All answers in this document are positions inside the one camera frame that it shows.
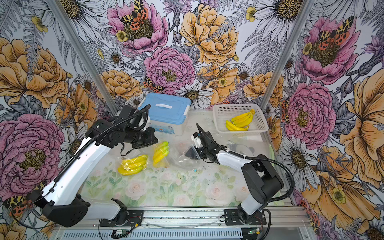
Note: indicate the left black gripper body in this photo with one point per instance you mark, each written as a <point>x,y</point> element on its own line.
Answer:
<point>138,138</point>

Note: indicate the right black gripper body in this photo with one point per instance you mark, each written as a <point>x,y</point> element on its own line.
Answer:
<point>203,152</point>

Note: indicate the yellow banana bunch small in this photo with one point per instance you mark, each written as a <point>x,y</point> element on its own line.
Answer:
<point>160,153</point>

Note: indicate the clear zip-top bag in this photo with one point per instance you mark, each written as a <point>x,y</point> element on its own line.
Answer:
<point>176,159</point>
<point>132,165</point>

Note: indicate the single yellow banana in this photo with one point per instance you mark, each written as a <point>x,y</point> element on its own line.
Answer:
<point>233,128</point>

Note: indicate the panda print zip-top bag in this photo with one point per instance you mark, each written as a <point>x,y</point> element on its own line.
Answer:
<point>237,148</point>

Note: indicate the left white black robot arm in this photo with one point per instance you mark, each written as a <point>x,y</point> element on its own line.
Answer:
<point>60,201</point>

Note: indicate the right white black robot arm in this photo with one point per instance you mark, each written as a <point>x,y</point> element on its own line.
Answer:
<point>261,177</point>

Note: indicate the blue lid storage box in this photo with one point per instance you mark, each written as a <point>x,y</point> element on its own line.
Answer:
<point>168,114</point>

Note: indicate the white plastic basket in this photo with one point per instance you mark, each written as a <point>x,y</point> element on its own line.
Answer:
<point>223,113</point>

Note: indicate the small green circuit board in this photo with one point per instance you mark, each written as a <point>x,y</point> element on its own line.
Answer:
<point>119,234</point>

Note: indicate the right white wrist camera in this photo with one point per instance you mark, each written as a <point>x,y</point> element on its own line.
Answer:
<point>197,141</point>

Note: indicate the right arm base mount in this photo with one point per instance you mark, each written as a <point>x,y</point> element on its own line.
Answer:
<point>236,217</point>

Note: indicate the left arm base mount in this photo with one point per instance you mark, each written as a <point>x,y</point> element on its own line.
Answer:
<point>129,218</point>

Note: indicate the aluminium front rail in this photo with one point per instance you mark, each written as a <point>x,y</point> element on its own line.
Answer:
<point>205,223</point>

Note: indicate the left aluminium corner post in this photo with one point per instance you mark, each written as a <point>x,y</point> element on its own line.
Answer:
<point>71,33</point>

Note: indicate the aluminium corner post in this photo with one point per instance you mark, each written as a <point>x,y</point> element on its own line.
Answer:
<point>71,33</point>
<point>291,40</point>

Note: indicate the right aluminium corner post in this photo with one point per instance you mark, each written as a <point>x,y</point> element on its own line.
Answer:
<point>291,40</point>

